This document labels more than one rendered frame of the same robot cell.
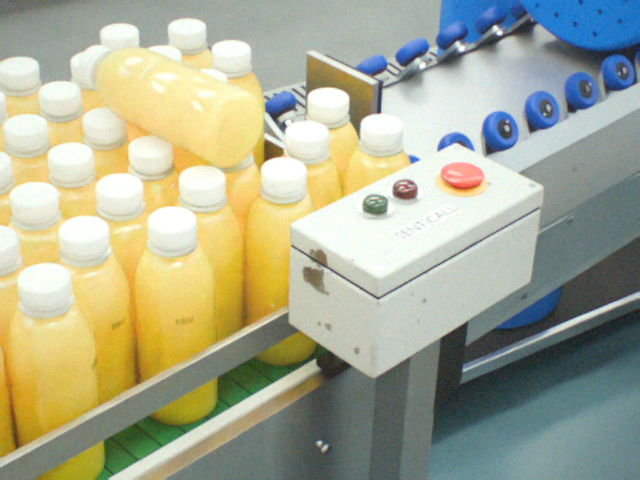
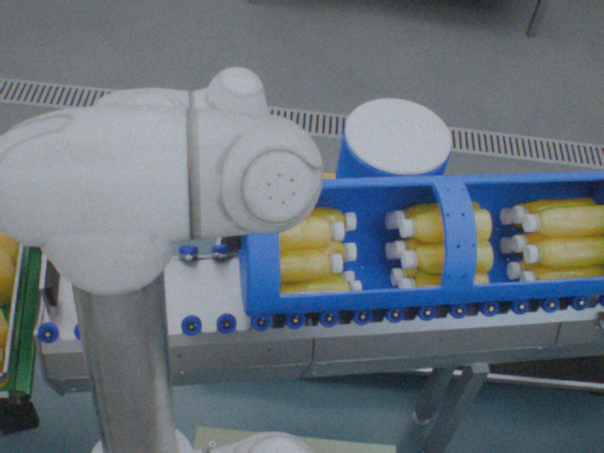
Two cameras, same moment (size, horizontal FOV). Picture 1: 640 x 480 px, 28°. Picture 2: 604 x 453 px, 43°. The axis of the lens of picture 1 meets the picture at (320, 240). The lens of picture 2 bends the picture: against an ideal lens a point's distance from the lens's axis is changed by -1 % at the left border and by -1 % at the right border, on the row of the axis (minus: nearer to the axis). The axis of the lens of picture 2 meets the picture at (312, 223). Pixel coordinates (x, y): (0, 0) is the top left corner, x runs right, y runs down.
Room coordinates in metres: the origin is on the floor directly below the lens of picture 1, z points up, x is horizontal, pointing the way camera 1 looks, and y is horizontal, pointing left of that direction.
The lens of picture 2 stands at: (0.76, -0.94, 2.39)
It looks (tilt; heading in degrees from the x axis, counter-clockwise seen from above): 50 degrees down; 31
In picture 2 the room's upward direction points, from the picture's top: 9 degrees clockwise
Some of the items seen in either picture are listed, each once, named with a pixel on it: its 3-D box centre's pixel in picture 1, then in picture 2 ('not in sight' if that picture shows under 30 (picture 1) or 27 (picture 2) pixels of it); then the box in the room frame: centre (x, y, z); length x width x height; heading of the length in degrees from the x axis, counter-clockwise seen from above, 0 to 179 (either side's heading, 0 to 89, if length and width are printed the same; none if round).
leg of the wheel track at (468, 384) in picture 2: not in sight; (451, 415); (1.94, -0.81, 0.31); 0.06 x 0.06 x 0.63; 45
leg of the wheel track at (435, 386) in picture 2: not in sight; (441, 374); (2.04, -0.71, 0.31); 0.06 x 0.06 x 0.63; 45
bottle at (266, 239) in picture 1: (282, 268); not in sight; (0.96, 0.03, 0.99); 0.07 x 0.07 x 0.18
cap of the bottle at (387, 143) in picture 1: (381, 132); not in sight; (1.05, -0.05, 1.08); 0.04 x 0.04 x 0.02
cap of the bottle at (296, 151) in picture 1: (307, 139); not in sight; (1.03, 0.02, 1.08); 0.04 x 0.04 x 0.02
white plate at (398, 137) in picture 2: not in sight; (398, 135); (2.12, -0.34, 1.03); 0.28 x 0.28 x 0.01
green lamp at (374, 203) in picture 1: (375, 203); not in sight; (0.88, -0.04, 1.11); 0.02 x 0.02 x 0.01
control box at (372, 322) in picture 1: (416, 253); not in sight; (0.90, -0.08, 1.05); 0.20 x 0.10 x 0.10; 135
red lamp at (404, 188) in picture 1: (405, 188); not in sight; (0.91, -0.07, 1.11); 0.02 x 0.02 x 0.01
